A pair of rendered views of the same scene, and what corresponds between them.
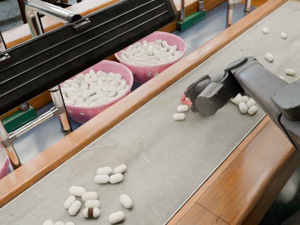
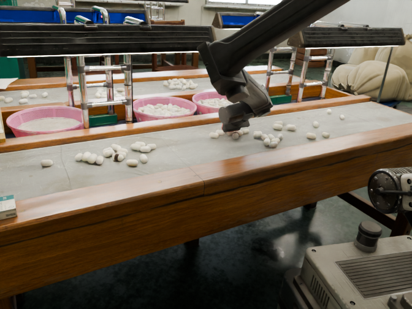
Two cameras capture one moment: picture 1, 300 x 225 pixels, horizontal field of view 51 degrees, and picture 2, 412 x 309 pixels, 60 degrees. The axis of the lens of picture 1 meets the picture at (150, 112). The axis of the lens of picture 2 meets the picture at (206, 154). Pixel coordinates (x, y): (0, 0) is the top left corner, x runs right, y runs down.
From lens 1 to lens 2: 0.59 m
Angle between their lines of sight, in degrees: 19
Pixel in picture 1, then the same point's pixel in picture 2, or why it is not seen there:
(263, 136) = (265, 154)
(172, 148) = (195, 148)
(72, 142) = (128, 127)
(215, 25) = not seen: hidden behind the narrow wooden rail
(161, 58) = not seen: hidden behind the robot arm
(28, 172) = (91, 131)
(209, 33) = not seen: hidden behind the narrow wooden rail
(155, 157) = (179, 149)
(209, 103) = (225, 112)
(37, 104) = (121, 115)
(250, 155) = (247, 159)
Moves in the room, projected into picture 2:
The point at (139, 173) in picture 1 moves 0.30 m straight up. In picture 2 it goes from (162, 152) to (164, 55)
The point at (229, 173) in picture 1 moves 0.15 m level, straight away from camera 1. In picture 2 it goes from (222, 162) to (249, 146)
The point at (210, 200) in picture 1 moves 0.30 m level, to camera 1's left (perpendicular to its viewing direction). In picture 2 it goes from (198, 168) to (101, 149)
